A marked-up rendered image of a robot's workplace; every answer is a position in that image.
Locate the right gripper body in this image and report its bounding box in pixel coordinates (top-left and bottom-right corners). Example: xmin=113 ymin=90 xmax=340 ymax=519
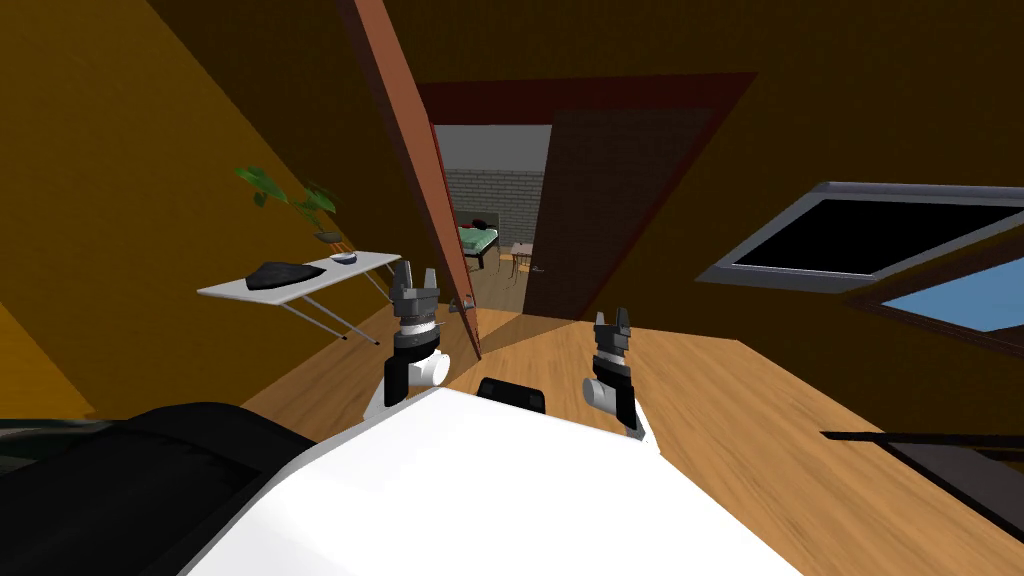
xmin=593 ymin=323 xmax=633 ymax=358

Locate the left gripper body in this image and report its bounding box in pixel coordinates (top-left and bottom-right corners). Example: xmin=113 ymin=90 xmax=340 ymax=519
xmin=390 ymin=286 xmax=442 ymax=326

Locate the green bed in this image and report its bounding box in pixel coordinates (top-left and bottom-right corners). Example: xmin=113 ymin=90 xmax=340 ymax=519
xmin=455 ymin=211 xmax=502 ymax=272

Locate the white folding table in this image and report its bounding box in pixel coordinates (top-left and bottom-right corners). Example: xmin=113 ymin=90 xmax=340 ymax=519
xmin=196 ymin=165 xmax=404 ymax=348

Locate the dark brown door leaf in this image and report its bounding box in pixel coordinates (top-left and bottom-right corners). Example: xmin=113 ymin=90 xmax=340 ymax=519
xmin=523 ymin=107 xmax=718 ymax=322

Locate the red-brown door leaf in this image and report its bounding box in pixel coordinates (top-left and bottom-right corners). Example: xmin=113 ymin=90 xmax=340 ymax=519
xmin=335 ymin=0 xmax=483 ymax=362

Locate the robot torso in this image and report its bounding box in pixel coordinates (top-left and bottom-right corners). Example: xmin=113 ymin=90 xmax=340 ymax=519
xmin=179 ymin=377 xmax=804 ymax=576

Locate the grey framed black window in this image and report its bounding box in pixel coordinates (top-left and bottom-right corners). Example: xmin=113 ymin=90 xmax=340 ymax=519
xmin=694 ymin=181 xmax=1024 ymax=297

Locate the brown framed blue window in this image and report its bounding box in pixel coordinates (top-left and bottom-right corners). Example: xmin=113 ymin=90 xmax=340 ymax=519
xmin=846 ymin=238 xmax=1024 ymax=359

